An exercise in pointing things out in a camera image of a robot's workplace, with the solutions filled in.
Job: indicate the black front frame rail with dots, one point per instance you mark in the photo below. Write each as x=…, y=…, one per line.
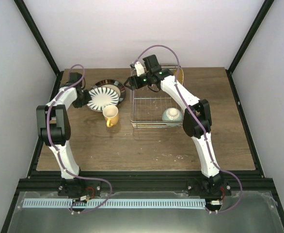
x=143, y=180

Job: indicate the yellow woven bamboo plate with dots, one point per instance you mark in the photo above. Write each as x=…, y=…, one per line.
x=179, y=75

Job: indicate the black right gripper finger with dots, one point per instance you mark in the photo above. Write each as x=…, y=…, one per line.
x=128, y=80
x=128, y=85

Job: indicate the blue striped white plate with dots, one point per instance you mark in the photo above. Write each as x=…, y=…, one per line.
x=102, y=97

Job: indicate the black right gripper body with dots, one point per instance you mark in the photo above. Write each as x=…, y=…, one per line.
x=134, y=82

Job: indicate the dark multicolour rimmed plate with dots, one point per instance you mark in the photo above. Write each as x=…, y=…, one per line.
x=112, y=84

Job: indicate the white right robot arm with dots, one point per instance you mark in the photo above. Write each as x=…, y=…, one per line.
x=196, y=112

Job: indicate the yellow ceramic mug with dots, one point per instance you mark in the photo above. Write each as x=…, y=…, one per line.
x=111, y=115

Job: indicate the steel wire dish rack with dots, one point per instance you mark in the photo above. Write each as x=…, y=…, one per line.
x=147, y=107

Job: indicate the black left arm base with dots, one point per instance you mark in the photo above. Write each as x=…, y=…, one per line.
x=76, y=188

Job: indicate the light blue slotted cable duct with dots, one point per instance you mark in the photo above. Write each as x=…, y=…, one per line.
x=117, y=203

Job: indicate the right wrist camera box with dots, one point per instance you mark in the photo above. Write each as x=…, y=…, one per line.
x=137, y=69

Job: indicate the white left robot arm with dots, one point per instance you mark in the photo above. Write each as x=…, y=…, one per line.
x=53, y=123

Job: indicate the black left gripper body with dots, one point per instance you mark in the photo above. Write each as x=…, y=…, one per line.
x=82, y=100

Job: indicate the black aluminium frame post right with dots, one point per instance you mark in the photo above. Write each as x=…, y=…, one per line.
x=260, y=16

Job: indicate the black aluminium frame post left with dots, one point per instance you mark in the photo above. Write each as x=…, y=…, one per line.
x=37, y=35

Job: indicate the black aluminium frame post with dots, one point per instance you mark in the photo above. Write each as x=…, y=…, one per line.
x=260, y=16
x=37, y=35

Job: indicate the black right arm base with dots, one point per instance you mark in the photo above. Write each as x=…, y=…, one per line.
x=209, y=187

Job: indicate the green dotted white bowl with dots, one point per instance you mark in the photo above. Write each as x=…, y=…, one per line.
x=172, y=117

